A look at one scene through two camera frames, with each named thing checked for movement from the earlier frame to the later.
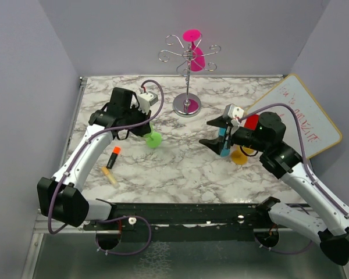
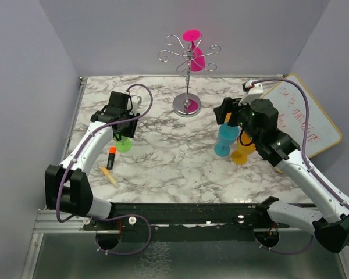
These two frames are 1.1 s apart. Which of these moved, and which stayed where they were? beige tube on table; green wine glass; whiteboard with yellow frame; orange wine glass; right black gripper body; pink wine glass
Moved: green wine glass; right black gripper body
Stayed: beige tube on table; orange wine glass; pink wine glass; whiteboard with yellow frame
